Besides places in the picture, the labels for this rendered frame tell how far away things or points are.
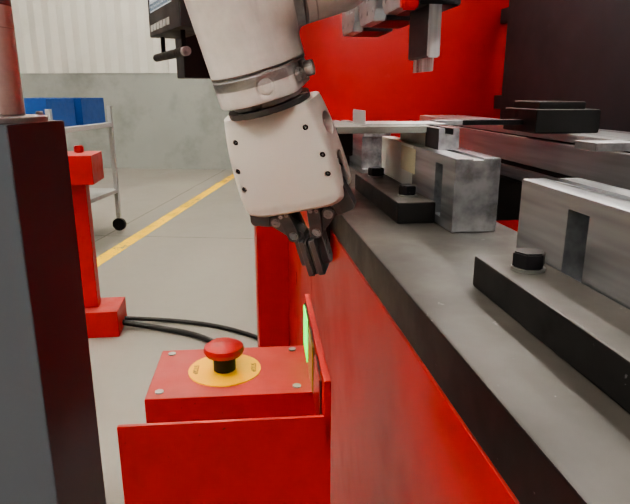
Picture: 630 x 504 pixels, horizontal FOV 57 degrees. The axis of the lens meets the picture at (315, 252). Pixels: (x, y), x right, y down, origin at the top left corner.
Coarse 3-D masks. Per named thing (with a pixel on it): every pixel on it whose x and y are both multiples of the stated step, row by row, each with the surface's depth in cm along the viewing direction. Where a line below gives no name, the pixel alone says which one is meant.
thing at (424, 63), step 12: (420, 12) 91; (432, 12) 87; (420, 24) 91; (432, 24) 87; (420, 36) 91; (432, 36) 88; (420, 48) 91; (432, 48) 88; (420, 60) 94; (432, 60) 89; (420, 72) 95
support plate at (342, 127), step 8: (336, 128) 86; (344, 128) 86; (352, 128) 86; (360, 128) 86; (368, 128) 86; (376, 128) 86; (384, 128) 86; (392, 128) 87; (400, 128) 87; (408, 128) 87; (416, 128) 87; (424, 128) 87
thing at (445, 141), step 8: (432, 128) 85; (440, 128) 83; (448, 128) 85; (456, 128) 83; (432, 136) 85; (440, 136) 83; (448, 136) 83; (456, 136) 83; (432, 144) 86; (440, 144) 83; (448, 144) 83; (456, 144) 83
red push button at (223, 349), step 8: (208, 344) 58; (216, 344) 58; (224, 344) 58; (232, 344) 58; (240, 344) 58; (208, 352) 57; (216, 352) 57; (224, 352) 57; (232, 352) 57; (240, 352) 57; (216, 360) 57; (224, 360) 57; (232, 360) 58; (216, 368) 58; (224, 368) 58; (232, 368) 58
